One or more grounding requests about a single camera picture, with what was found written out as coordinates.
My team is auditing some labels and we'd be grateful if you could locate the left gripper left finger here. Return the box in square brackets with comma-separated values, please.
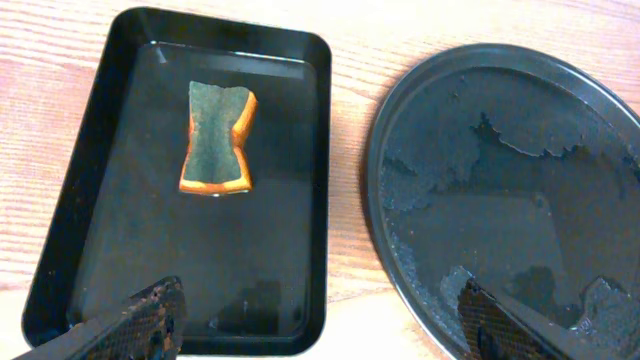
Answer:
[15, 276, 187, 360]

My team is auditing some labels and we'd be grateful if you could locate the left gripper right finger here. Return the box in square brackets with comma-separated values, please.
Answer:
[457, 277, 639, 359]

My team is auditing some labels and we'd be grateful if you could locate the orange sponge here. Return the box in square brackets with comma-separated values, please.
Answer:
[179, 81, 258, 196]

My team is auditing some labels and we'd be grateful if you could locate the black rectangular tray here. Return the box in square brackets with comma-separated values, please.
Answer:
[22, 7, 331, 356]

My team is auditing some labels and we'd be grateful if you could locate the black round tray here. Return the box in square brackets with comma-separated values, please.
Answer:
[363, 44, 639, 359]

